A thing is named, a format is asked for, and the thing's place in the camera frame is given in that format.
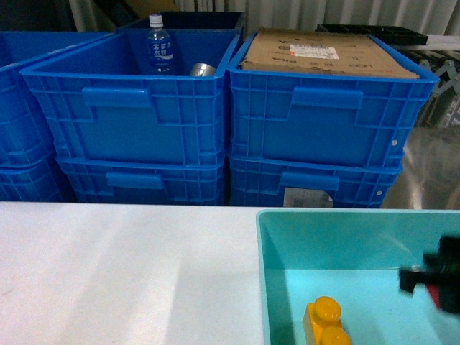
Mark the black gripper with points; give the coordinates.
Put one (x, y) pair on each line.
(439, 273)

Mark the yellow toy block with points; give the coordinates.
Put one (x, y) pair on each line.
(322, 323)

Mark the brown cardboard box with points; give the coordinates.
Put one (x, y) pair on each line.
(290, 51)

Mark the teal plastic bin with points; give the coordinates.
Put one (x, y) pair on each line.
(352, 256)

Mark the expandable roller conveyor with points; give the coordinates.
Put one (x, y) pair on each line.
(442, 108)

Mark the lower right blue crate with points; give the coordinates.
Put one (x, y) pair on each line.
(277, 183)

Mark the upper right blue crate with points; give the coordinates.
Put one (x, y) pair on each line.
(352, 121)

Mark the silver metal can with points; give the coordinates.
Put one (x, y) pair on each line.
(202, 70)

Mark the rear dark blue crate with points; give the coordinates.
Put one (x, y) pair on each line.
(210, 20)

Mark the clear plastic water bottle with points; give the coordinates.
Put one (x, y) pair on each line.
(160, 47)

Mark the white table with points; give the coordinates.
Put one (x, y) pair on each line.
(75, 273)

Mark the far left lower blue crate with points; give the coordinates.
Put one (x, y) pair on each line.
(41, 182)

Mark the far left upper blue crate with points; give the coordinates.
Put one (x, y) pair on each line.
(25, 135)

